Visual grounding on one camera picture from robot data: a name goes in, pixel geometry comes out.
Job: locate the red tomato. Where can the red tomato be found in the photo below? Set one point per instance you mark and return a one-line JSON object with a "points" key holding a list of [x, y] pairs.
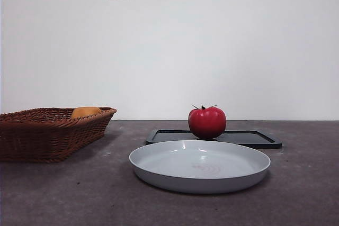
{"points": [[208, 122]]}

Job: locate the grey round plate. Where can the grey round plate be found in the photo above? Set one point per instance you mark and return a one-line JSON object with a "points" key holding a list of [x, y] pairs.
{"points": [[198, 167]]}

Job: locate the orange fruit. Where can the orange fruit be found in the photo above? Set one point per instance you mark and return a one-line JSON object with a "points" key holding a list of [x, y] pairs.
{"points": [[86, 111]]}

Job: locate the black rectangular tray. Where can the black rectangular tray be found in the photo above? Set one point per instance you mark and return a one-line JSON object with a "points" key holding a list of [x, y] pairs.
{"points": [[251, 138]]}

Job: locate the brown wicker basket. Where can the brown wicker basket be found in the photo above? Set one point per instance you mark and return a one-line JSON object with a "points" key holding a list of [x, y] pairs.
{"points": [[39, 141]]}

